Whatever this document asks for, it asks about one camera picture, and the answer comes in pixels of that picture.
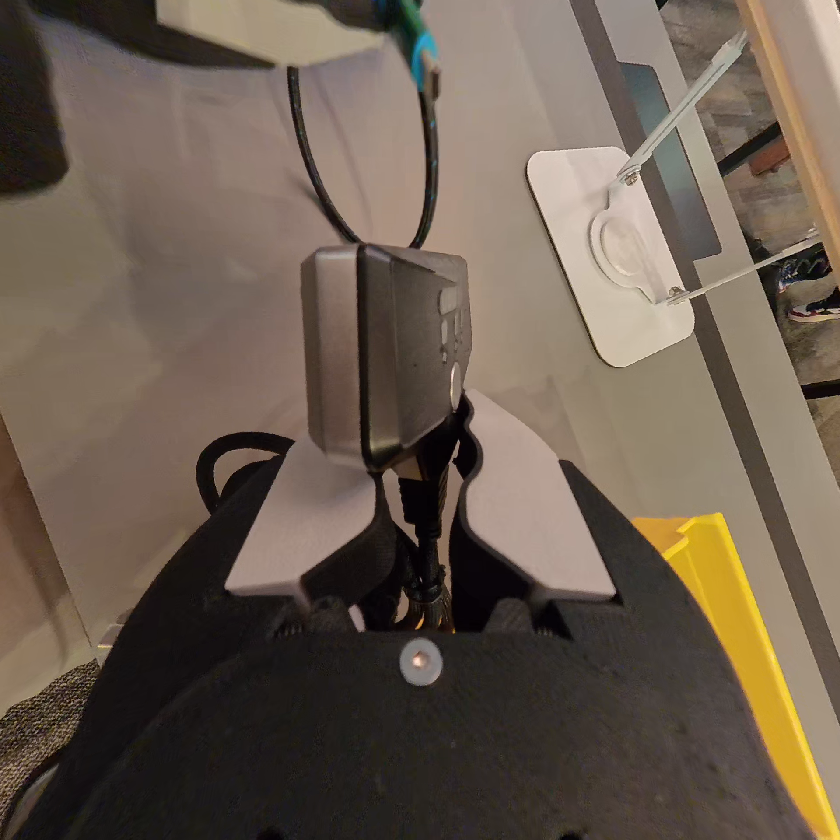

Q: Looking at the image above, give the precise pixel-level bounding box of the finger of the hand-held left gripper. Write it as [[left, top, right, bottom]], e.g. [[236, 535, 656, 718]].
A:
[[156, 0, 389, 68]]

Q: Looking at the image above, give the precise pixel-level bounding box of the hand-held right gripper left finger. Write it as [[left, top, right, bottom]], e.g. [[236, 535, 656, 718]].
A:
[[225, 436, 398, 597]]

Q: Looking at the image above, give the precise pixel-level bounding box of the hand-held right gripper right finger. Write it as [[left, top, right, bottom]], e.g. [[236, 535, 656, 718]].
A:
[[449, 388, 619, 601]]

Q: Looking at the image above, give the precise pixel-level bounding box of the black cable with grey plug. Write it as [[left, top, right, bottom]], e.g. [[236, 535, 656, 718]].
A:
[[196, 430, 457, 634]]

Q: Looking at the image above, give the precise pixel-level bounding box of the green plug braided cable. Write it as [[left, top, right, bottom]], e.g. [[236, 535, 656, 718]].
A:
[[287, 0, 444, 252]]

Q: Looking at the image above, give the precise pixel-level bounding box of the yellow plastic bin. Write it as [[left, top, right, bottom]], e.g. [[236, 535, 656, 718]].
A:
[[630, 512, 840, 840]]

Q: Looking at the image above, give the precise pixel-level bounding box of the wood-edged grey board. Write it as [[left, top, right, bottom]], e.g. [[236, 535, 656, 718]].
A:
[[735, 0, 840, 253]]

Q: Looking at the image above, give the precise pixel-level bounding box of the metal table bracket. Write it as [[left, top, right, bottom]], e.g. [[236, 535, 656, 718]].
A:
[[94, 610, 135, 665]]

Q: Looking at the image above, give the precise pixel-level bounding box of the clear acrylic stand bracket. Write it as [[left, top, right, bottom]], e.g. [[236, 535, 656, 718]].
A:
[[589, 26, 840, 309]]

